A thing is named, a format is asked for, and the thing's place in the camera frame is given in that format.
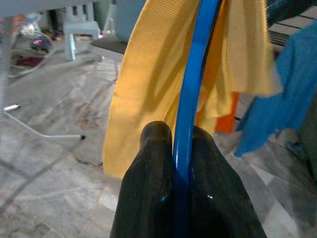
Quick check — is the blue shirt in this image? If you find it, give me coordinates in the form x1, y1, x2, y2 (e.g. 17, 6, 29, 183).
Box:
234, 23, 317, 158

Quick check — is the blue plastic hanger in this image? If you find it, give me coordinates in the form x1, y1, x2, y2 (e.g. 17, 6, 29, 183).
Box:
172, 0, 223, 238

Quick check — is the yellow shirt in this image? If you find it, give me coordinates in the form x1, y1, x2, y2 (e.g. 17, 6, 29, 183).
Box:
103, 0, 283, 179

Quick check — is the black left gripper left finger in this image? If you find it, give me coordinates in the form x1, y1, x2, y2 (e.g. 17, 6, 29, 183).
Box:
108, 120, 174, 238

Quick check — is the light blue folding table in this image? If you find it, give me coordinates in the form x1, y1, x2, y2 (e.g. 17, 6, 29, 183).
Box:
0, 0, 96, 141

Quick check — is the light blue kids chair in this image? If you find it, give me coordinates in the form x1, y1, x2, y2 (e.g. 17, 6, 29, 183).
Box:
63, 4, 102, 62

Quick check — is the grey folding chair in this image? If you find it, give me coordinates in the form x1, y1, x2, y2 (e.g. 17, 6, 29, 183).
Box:
90, 0, 131, 56

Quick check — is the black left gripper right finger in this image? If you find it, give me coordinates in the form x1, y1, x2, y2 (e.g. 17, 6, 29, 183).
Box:
189, 126, 267, 238

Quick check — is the blue-grey cushion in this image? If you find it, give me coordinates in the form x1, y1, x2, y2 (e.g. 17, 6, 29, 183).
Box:
115, 0, 147, 44

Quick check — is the orange shirt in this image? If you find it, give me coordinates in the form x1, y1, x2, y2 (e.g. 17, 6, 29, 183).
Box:
214, 91, 240, 133

